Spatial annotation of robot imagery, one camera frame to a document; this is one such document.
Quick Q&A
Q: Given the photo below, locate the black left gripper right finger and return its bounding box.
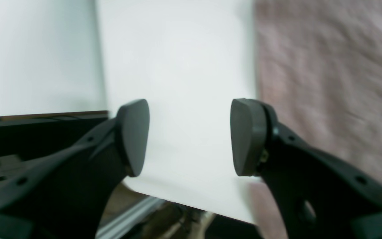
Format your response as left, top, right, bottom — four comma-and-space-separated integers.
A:
230, 98, 382, 239

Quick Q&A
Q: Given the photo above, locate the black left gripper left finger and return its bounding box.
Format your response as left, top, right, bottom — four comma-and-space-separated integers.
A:
0, 99, 150, 239

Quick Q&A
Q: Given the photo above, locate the aluminium frame profile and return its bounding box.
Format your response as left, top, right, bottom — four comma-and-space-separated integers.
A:
95, 196, 165, 239

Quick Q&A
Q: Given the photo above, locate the mauve T-shirt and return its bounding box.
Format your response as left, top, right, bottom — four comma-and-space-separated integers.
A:
249, 0, 382, 239

